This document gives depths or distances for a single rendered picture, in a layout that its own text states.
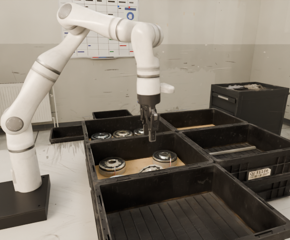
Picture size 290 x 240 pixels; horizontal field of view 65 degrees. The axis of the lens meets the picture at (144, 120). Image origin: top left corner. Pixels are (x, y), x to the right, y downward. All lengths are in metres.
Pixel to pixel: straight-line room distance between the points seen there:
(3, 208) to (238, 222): 0.78
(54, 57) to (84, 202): 0.57
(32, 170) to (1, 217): 0.18
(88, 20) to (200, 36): 3.73
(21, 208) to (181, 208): 0.56
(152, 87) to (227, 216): 0.43
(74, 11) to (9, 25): 3.05
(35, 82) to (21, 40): 2.99
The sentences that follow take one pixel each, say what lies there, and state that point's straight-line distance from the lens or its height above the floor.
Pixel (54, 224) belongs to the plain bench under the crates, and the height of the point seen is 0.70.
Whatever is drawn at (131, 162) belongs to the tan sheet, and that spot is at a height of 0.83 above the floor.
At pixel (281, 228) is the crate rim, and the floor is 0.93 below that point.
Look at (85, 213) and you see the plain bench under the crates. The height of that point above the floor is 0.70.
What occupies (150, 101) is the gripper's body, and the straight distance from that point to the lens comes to 0.71.
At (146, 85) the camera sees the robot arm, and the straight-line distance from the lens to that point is 0.70.
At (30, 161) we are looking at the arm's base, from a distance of 0.99.
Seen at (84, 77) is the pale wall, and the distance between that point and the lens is 3.85.
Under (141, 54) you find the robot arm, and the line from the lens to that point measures 0.69.
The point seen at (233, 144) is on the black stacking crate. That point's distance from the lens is 1.23.
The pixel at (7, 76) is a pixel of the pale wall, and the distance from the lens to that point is 3.93.
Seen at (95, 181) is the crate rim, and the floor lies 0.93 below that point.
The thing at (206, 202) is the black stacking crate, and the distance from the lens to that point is 0.79.
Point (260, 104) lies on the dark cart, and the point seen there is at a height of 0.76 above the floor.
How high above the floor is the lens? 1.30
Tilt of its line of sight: 18 degrees down
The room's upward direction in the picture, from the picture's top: straight up
